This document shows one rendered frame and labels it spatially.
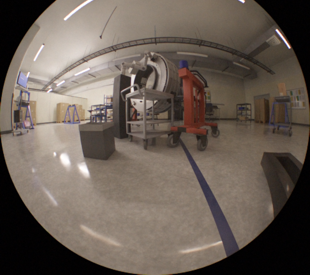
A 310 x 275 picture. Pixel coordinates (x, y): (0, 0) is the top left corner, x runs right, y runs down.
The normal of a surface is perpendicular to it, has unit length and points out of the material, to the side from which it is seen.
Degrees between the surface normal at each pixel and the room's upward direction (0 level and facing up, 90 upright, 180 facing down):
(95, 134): 90
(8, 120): 90
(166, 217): 0
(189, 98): 90
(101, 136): 90
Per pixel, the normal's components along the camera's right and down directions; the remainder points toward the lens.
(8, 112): 0.99, 0.00
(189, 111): -0.72, 0.04
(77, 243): -0.01, -1.00
